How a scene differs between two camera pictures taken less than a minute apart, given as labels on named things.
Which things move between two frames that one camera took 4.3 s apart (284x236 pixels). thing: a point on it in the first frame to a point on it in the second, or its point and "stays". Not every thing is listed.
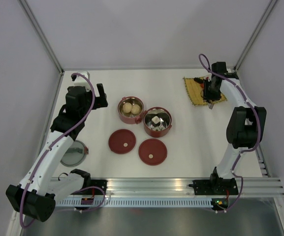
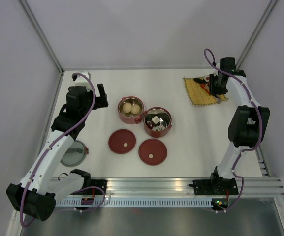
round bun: x=135 y=108 stays
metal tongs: x=210 y=105 to x=218 y=100
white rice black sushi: x=156 y=120 stays
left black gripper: x=100 y=102 stays
